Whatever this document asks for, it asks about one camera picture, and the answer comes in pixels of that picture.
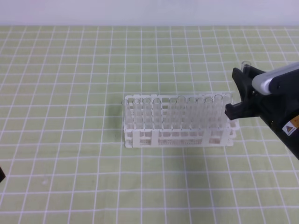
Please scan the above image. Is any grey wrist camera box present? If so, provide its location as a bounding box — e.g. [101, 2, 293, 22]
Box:
[252, 62, 299, 96]

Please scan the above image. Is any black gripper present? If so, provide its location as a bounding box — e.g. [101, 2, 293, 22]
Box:
[225, 65, 299, 140]

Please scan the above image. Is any clear test tube far left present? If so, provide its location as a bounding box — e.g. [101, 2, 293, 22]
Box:
[122, 99, 135, 130]

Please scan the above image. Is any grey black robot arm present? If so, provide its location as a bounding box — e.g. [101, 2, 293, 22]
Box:
[225, 63, 299, 157]

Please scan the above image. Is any white test tube rack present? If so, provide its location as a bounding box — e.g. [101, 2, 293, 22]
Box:
[123, 92, 240, 148]

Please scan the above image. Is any black object at left edge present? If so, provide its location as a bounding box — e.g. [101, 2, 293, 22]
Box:
[0, 167, 6, 182]

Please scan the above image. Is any clear test tube far right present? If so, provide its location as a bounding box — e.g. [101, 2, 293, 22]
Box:
[221, 92, 232, 126]

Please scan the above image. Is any clear glass test tube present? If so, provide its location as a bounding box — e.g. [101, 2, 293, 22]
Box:
[240, 61, 251, 71]

